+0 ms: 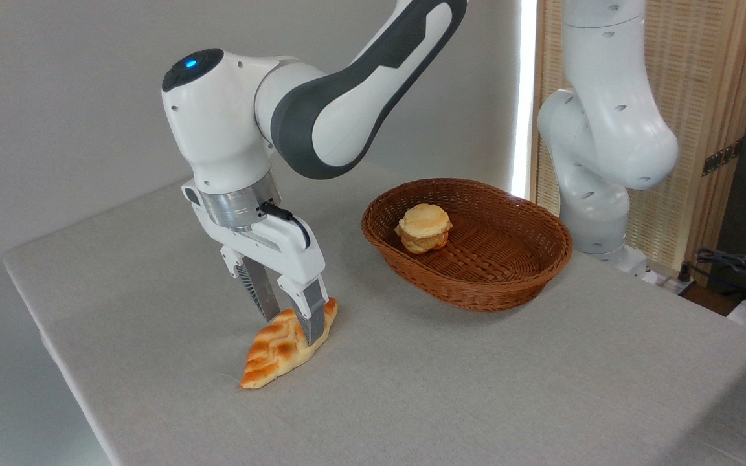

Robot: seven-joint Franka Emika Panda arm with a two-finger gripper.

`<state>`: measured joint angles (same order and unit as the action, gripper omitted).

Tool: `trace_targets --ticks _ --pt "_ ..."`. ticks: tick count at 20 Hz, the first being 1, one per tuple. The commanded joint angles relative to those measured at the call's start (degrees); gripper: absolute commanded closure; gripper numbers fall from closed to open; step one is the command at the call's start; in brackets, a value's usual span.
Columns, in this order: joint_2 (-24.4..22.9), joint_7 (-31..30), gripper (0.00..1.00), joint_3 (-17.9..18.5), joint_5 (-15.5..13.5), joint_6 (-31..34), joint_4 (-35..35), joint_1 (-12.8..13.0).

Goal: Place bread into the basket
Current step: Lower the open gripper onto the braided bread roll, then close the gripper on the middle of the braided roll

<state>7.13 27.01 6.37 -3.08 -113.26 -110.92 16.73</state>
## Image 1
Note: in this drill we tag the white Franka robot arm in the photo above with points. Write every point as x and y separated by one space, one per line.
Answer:
606 129

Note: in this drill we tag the round pale bread bun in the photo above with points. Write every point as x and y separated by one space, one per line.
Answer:
423 223

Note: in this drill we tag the black power plug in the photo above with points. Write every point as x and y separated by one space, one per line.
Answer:
686 279

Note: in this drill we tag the dark metal screen hinge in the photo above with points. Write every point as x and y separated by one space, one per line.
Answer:
723 156

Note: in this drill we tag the brown wicker basket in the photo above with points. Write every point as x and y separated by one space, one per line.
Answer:
476 285

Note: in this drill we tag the grey tablecloth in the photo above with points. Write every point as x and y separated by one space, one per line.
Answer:
412 388

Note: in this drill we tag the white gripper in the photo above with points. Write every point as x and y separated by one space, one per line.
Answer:
282 252

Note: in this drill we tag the braided golden bread loaf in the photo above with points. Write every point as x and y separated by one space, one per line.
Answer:
276 356

